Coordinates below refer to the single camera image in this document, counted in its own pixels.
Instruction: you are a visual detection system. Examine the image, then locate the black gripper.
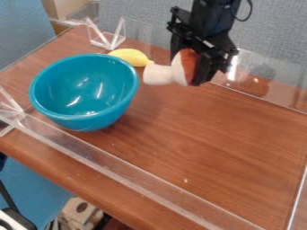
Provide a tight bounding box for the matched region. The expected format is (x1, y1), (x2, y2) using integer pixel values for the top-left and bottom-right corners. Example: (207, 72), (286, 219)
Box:
(167, 6), (240, 86)

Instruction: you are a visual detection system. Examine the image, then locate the white brown toy mushroom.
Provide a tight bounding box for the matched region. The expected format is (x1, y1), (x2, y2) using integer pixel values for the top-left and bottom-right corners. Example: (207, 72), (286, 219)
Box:
(143, 49), (199, 86)

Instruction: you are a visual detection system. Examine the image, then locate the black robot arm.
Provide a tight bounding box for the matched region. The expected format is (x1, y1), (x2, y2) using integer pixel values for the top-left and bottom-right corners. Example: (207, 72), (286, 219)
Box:
(167, 0), (242, 86)

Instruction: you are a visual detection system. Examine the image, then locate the blue bowl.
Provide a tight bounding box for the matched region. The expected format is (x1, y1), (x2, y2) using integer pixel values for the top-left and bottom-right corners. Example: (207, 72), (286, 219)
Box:
(30, 53), (139, 132)

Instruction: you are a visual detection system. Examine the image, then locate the yellow toy banana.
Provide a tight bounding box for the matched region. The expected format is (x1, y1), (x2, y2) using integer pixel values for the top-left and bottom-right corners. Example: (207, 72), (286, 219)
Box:
(110, 49), (154, 67)

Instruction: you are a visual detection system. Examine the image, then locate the clear acrylic back barrier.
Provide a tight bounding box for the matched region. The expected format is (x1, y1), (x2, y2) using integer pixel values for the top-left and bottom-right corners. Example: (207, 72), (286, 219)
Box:
(131, 26), (307, 115)

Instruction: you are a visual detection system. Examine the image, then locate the clear acrylic barrier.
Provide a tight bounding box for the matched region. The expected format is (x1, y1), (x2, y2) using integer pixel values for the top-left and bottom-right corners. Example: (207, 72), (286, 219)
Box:
(131, 26), (307, 115)
(0, 111), (266, 230)

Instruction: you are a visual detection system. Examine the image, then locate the clear acrylic front barrier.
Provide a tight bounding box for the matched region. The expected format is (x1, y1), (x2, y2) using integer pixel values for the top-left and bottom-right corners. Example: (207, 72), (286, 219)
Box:
(0, 111), (266, 230)

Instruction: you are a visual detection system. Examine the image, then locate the white block under table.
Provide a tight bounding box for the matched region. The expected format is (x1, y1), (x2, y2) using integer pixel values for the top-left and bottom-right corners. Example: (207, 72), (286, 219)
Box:
(58, 197), (105, 230)

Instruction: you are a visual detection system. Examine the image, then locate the black cable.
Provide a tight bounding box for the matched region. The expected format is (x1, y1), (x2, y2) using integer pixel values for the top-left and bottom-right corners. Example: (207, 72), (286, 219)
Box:
(230, 0), (254, 22)

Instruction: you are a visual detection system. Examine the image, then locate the clear acrylic corner bracket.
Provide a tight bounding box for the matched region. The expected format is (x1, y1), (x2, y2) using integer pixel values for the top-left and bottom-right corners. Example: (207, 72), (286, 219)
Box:
(86, 17), (126, 50)

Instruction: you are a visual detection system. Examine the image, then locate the clear acrylic left bracket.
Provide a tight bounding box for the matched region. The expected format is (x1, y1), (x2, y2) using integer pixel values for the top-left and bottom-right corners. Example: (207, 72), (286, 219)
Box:
(0, 86), (26, 137)

